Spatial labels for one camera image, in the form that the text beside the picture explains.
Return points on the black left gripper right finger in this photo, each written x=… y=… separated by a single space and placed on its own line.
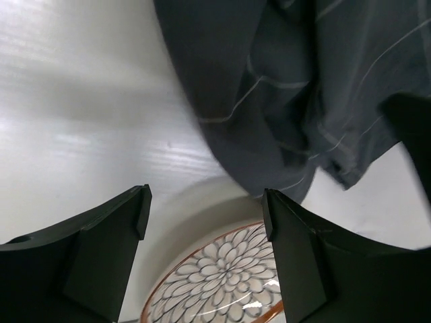
x=329 y=274

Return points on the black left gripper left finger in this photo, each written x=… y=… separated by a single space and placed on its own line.
x=76 y=270

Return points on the dark grey checked cloth napkin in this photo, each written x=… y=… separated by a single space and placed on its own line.
x=281 y=88

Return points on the floral patterned ceramic plate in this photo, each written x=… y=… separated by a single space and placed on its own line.
x=233 y=278

